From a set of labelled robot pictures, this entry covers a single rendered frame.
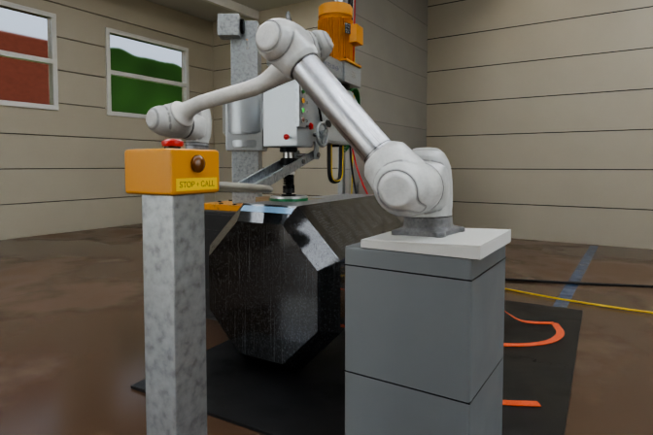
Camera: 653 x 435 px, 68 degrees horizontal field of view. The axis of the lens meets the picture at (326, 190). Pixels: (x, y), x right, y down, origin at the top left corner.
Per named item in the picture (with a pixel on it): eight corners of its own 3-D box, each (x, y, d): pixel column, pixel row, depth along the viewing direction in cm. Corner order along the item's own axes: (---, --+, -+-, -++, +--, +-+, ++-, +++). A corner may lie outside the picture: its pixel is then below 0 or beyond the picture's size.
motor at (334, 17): (325, 71, 349) (325, 15, 347) (365, 67, 336) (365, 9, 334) (307, 63, 324) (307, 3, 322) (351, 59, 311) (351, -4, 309)
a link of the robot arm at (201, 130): (196, 145, 201) (172, 141, 189) (198, 107, 201) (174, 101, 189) (216, 145, 195) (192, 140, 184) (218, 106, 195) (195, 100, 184)
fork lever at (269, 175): (293, 157, 300) (292, 150, 298) (322, 157, 292) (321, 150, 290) (229, 193, 240) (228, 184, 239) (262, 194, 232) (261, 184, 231)
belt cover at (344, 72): (328, 94, 352) (328, 72, 351) (360, 92, 342) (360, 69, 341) (257, 72, 265) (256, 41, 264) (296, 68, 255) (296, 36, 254)
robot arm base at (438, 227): (470, 229, 162) (470, 213, 162) (441, 238, 145) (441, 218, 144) (422, 227, 173) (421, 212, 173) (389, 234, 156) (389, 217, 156)
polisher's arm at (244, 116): (214, 134, 336) (213, 97, 335) (234, 136, 369) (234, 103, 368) (317, 132, 318) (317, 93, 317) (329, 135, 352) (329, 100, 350)
